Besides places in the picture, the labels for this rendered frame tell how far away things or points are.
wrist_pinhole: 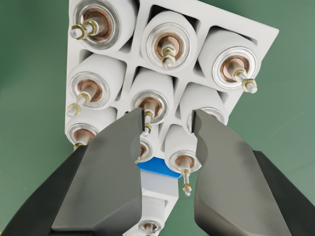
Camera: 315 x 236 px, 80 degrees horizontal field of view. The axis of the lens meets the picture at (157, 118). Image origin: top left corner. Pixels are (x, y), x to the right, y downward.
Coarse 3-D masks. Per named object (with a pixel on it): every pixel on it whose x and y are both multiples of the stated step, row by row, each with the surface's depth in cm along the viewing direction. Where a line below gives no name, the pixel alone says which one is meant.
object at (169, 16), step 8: (160, 16) 30; (168, 16) 29; (176, 16) 29; (152, 24) 30; (184, 24) 29; (144, 32) 31; (192, 32) 30; (144, 40) 31; (192, 40) 30; (144, 48) 32; (192, 48) 31; (144, 56) 32; (192, 56) 32; (152, 64) 33; (184, 64) 33; (160, 72) 34; (168, 72) 34; (176, 72) 34
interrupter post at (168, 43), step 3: (165, 42) 30; (168, 42) 30; (171, 42) 30; (162, 45) 31; (165, 45) 28; (168, 45) 28; (171, 45) 28; (174, 45) 30; (162, 48) 29; (174, 48) 28; (162, 51) 29; (174, 51) 29; (162, 54) 29; (174, 54) 29
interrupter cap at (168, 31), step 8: (160, 24) 29; (168, 24) 29; (176, 24) 29; (152, 32) 30; (160, 32) 30; (168, 32) 30; (176, 32) 30; (184, 32) 30; (152, 40) 30; (160, 40) 31; (168, 40) 31; (176, 40) 31; (184, 40) 30; (152, 48) 31; (160, 48) 31; (176, 48) 31; (184, 48) 31; (152, 56) 32; (160, 56) 32; (176, 56) 32; (184, 56) 32; (160, 64) 33; (176, 64) 32
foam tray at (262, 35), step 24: (72, 0) 34; (144, 0) 34; (168, 0) 34; (192, 0) 34; (144, 24) 36; (192, 24) 45; (216, 24) 35; (240, 24) 35; (264, 24) 35; (72, 48) 39; (120, 48) 41; (264, 48) 37; (192, 72) 41; (120, 96) 47; (168, 120) 47
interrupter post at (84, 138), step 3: (81, 135) 41; (84, 135) 41; (87, 135) 42; (78, 138) 40; (81, 138) 40; (84, 138) 40; (87, 138) 41; (78, 141) 39; (81, 141) 39; (84, 141) 40; (87, 141) 41; (84, 144) 40
